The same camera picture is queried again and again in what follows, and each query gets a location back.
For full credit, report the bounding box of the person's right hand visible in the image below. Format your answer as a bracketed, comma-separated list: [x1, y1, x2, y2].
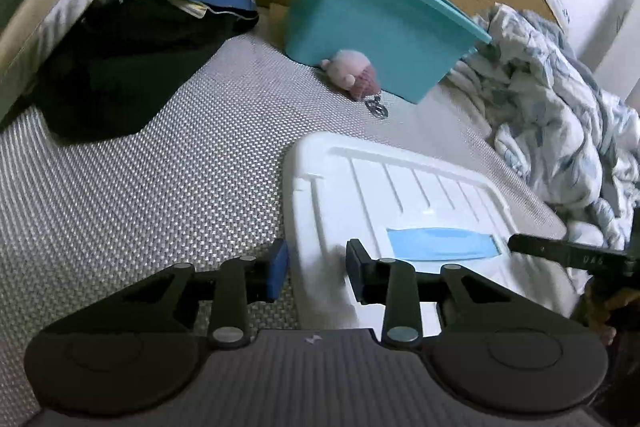
[584, 277, 639, 347]

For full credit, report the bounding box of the teal plastic storage bin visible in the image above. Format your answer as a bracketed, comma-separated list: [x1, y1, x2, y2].
[284, 0, 491, 103]

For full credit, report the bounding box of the pink plush keychain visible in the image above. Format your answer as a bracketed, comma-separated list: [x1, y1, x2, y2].
[320, 50, 388, 119]

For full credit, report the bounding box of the black clothing pile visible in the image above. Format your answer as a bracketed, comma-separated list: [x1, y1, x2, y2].
[34, 0, 259, 143]

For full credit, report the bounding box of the floral white blue quilt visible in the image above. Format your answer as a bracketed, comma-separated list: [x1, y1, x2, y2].
[447, 3, 639, 251]

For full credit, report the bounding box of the white plastic bin lid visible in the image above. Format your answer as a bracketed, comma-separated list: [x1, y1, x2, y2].
[282, 132, 585, 332]

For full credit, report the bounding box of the grey blue blanket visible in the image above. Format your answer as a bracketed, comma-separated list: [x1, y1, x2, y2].
[519, 8, 640, 128]

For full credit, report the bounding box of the blue face mask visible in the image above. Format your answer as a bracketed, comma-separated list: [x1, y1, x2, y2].
[387, 228, 500, 262]

